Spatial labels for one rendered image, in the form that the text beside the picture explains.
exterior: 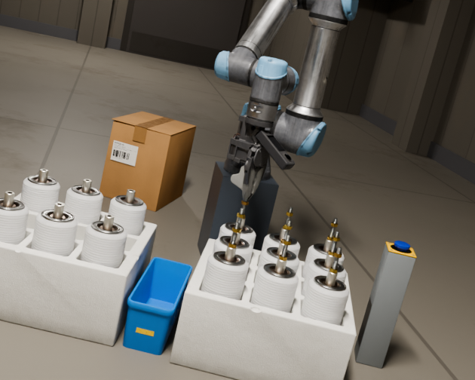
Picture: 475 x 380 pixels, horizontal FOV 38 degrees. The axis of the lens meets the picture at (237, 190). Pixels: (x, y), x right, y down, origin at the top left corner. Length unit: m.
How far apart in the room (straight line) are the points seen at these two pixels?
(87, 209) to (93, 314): 0.33
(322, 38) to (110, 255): 0.91
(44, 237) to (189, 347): 0.41
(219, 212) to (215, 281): 0.61
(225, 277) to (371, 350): 0.48
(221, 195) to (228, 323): 0.66
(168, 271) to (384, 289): 0.57
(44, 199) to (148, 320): 0.46
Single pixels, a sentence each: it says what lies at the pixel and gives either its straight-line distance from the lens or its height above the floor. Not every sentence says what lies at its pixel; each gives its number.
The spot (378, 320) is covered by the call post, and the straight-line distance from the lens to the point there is 1.83.
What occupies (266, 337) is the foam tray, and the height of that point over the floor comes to 0.12.
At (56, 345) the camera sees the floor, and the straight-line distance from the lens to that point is 1.64.
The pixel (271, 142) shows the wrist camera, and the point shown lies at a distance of 1.73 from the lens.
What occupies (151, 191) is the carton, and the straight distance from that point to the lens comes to 2.61.
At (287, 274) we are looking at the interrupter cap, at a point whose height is 0.25.
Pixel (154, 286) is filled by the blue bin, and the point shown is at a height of 0.04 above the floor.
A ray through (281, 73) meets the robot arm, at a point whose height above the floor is 0.67.
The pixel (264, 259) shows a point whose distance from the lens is 1.69.
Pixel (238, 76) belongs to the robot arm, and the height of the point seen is 0.63.
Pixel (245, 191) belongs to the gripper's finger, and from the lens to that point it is 1.77.
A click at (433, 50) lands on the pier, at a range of 5.48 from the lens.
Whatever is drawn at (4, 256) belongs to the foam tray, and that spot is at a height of 0.16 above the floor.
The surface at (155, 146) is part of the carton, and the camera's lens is 2.58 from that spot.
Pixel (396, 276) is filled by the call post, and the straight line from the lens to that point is 1.79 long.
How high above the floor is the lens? 0.81
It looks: 15 degrees down
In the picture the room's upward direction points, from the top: 13 degrees clockwise
